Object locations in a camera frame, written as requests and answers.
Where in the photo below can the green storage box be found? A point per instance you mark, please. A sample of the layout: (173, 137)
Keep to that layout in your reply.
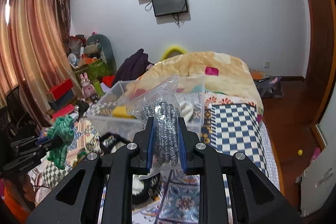
(95, 70)

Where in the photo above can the green knitted cloth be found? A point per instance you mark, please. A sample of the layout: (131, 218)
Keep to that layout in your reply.
(64, 129)

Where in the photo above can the clear plastic storage bin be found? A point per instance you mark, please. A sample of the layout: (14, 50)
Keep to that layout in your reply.
(190, 95)

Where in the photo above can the dark purple clothing pile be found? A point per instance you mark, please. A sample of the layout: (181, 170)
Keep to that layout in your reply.
(133, 67)

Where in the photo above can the black white fabric item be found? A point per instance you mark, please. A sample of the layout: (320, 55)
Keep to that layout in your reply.
(144, 189)

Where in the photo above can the beige fleece blanket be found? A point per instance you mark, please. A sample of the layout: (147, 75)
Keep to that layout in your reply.
(225, 77)

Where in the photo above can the yellow sponge block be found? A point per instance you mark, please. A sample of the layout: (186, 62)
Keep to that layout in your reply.
(120, 112)

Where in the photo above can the brown wooden door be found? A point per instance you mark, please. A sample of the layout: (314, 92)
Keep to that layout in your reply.
(321, 64)

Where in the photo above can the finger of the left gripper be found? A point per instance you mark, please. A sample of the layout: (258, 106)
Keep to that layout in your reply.
(49, 144)

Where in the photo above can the small black wall monitor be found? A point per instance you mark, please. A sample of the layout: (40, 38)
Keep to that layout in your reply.
(169, 7)

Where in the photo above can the red gift box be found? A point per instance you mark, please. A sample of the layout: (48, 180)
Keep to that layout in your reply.
(57, 91)

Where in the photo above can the black office chair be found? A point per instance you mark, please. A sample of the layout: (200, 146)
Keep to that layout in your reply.
(18, 122)

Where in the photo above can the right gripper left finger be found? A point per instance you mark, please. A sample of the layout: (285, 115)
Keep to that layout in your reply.
(144, 140)

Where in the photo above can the pink striped curtain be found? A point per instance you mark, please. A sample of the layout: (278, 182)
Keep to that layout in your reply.
(34, 37)

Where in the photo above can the purple bag on floor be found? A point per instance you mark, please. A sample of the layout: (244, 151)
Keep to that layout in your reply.
(269, 87)

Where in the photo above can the bagged silver mesh scrubbers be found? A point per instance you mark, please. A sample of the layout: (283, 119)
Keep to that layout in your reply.
(160, 103)

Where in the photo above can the grey green plush toy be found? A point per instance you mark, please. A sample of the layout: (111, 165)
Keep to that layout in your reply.
(100, 45)

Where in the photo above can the pink bunny plush toy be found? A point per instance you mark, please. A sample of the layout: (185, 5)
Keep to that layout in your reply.
(87, 89)

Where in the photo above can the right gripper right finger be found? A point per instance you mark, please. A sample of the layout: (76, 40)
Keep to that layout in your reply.
(187, 141)

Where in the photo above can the patterned patchwork bedsheet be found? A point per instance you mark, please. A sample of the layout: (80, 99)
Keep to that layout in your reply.
(232, 185)

